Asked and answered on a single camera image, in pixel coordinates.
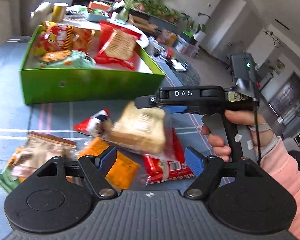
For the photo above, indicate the clear bread slice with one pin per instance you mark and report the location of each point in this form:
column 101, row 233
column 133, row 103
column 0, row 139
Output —
column 140, row 130

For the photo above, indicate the blue striped tablecloth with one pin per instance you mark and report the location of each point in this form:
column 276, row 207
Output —
column 10, row 120

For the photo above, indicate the white air purifier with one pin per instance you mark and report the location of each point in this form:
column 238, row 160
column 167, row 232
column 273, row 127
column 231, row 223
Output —
column 200, row 37

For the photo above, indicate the glass vase with plant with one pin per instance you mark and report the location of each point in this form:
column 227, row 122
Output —
column 123, row 13

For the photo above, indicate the teal tray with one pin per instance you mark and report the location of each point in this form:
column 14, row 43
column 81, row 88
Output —
column 97, row 17

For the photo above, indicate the orange tissue box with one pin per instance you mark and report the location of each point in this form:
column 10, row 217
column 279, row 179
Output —
column 98, row 5

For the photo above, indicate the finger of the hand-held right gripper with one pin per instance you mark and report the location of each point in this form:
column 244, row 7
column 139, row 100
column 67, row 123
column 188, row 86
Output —
column 150, row 101

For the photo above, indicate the tall leafy plant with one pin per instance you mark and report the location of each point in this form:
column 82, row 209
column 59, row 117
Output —
column 200, row 22

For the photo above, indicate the brown snack packet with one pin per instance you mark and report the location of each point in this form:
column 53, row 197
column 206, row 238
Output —
column 45, row 147

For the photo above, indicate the person's right hand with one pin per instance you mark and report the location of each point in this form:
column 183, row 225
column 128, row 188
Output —
column 240, row 117

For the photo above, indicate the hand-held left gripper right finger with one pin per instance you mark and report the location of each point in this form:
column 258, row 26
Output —
column 192, row 162

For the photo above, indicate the dark round side table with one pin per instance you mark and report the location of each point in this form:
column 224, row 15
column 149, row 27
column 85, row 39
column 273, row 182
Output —
column 187, row 76

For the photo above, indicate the orange cracker packet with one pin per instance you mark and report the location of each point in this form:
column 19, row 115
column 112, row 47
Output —
column 125, row 172

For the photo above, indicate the red checkered snack packet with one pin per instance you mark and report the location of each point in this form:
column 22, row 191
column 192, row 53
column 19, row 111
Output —
column 165, row 165

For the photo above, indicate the person's right forearm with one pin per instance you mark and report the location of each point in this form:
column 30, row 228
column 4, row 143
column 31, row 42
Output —
column 290, row 170

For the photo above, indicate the green cardboard box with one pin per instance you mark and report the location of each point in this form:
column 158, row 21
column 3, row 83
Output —
column 90, row 85

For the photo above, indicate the small green box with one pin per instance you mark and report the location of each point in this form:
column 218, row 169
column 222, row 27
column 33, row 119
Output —
column 188, row 33

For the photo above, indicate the red yellow striped snack bag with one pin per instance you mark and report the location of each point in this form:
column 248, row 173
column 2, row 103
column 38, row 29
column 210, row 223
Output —
column 65, row 37

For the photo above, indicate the clear storage box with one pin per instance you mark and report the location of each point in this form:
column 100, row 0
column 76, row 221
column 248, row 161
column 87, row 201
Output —
column 190, row 46

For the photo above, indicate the open cardboard box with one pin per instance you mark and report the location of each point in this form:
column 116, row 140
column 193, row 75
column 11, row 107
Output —
column 142, row 23

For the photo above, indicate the red cookie packet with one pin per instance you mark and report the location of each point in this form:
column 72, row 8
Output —
column 117, row 47

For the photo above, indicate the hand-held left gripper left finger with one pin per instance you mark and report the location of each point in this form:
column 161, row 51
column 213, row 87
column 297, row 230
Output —
column 107, row 158

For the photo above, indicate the red white snack packet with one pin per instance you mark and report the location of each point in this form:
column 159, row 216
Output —
column 90, row 125

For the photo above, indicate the green orange snack packet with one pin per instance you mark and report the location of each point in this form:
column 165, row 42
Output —
column 7, row 180

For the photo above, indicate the white cushion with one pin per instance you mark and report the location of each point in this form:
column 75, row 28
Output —
column 41, row 10

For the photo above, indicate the potted green plant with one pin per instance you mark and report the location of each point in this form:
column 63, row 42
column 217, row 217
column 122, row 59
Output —
column 175, row 15
column 152, row 5

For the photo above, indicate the orange plastic bag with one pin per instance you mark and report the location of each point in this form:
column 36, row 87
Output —
column 170, row 36

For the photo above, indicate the white round coffee table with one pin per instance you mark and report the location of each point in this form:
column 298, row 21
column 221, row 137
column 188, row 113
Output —
column 143, row 41

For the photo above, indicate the green snack bag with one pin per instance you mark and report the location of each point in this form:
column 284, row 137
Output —
column 65, row 58

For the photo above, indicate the yellow can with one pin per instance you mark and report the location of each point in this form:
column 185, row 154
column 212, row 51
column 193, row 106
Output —
column 59, row 11

